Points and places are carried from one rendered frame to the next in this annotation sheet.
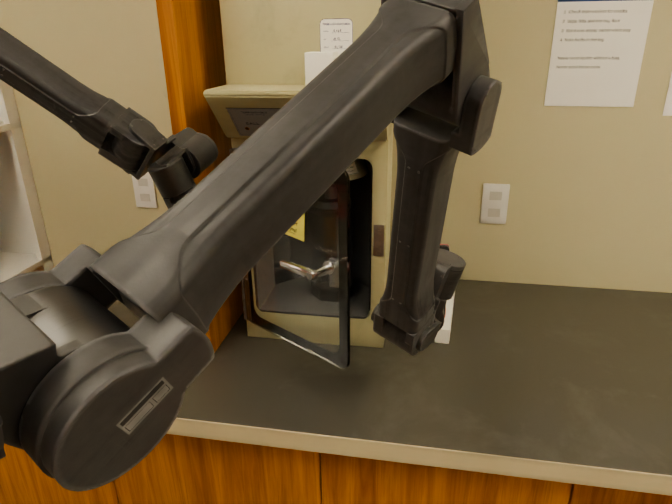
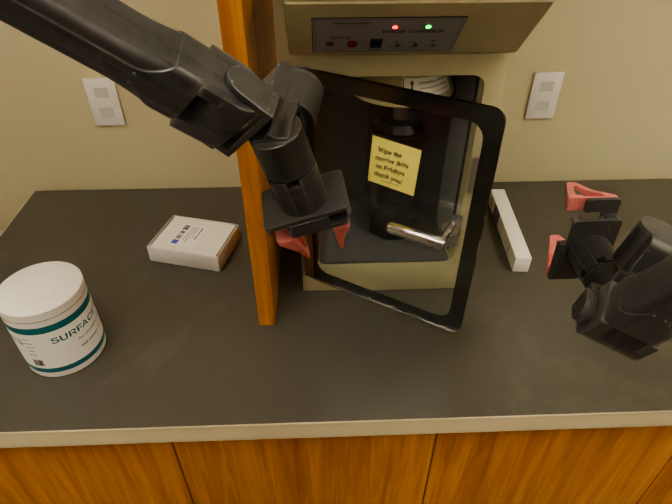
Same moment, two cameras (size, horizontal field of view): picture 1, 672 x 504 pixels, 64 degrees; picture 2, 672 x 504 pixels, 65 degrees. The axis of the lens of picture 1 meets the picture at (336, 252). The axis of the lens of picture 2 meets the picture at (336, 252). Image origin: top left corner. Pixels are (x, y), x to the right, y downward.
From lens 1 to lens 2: 46 cm
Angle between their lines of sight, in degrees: 20
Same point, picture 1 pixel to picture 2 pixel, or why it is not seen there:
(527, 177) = (584, 62)
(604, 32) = not seen: outside the picture
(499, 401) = not seen: hidden behind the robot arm
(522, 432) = (654, 377)
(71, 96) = (128, 38)
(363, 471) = (484, 436)
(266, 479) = (372, 456)
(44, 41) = not seen: outside the picture
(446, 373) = (544, 311)
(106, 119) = (193, 75)
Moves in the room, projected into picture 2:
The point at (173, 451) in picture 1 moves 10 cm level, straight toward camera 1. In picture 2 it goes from (262, 447) to (291, 494)
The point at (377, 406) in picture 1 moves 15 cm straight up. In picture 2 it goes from (494, 368) to (513, 305)
